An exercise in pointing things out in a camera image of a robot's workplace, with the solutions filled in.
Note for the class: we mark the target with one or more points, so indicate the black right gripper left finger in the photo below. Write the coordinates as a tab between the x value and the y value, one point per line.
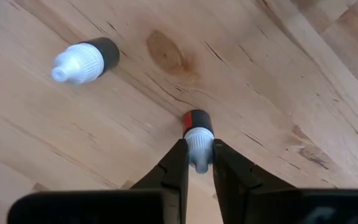
120	208

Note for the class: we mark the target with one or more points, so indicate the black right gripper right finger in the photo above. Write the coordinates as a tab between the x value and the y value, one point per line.
275	208

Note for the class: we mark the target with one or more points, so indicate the small red-label black dropper bottle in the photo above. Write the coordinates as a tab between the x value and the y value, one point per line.
197	137

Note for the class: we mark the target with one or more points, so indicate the small olive dropper bottle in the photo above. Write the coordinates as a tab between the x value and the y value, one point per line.
85	60

